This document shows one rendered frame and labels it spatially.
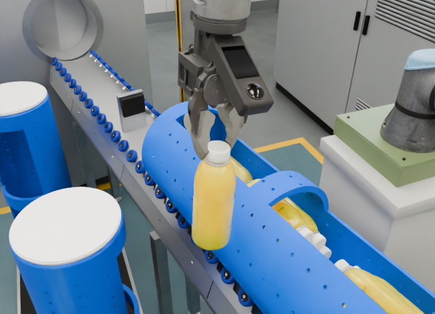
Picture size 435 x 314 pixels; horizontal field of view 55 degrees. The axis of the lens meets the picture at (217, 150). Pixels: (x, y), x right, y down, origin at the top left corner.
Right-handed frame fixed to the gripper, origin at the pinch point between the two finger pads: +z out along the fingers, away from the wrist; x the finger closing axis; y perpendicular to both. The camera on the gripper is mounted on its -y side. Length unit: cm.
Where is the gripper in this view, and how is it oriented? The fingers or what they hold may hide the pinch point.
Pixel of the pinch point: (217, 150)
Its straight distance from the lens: 64.9
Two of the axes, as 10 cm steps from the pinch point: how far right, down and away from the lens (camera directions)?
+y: -5.1, -5.0, 7.0
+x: -8.6, 2.3, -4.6
